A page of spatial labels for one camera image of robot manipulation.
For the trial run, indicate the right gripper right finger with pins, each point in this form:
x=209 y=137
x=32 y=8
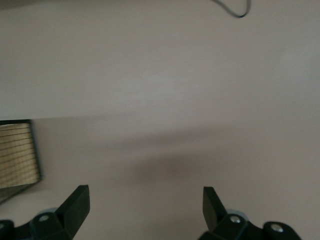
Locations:
x=217 y=220

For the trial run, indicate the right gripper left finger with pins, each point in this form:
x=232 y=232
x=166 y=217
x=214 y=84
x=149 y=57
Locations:
x=72 y=212

